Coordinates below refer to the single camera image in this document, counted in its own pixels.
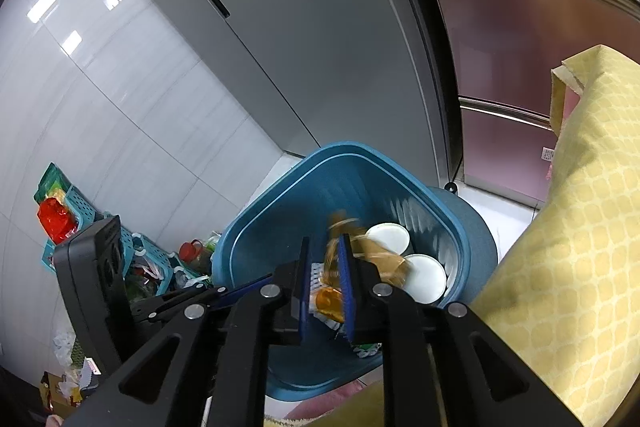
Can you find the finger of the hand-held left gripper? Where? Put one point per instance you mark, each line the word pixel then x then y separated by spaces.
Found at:
pixel 245 288

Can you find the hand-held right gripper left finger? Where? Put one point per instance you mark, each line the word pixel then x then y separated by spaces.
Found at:
pixel 303 302

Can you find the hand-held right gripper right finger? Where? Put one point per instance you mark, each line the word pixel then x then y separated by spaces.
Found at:
pixel 346 287

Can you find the orange peel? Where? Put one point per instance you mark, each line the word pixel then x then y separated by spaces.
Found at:
pixel 329 302

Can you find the gold snack wrapper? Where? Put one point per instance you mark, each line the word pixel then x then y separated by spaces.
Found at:
pixel 372 257

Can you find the blue trash bin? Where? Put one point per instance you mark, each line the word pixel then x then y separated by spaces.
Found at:
pixel 280 217

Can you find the white paper cup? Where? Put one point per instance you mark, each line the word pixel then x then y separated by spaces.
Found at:
pixel 425 279

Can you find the red lid jar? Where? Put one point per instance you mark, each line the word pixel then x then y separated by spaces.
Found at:
pixel 192 254

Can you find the white plastic bag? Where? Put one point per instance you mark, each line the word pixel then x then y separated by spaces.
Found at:
pixel 64 347

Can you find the red snack packet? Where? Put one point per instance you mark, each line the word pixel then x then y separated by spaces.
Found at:
pixel 55 219

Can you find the teal plastic basket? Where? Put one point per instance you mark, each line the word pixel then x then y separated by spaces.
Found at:
pixel 82 207

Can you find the brown cardboard box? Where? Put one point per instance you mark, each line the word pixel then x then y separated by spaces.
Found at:
pixel 57 394

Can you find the yellow patterned tablecloth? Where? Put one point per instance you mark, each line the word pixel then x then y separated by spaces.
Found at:
pixel 575 257

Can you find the grey refrigerator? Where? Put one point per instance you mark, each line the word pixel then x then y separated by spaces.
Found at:
pixel 300 32

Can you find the maroon kitchen counter cabinet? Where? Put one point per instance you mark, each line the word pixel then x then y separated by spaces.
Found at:
pixel 525 32

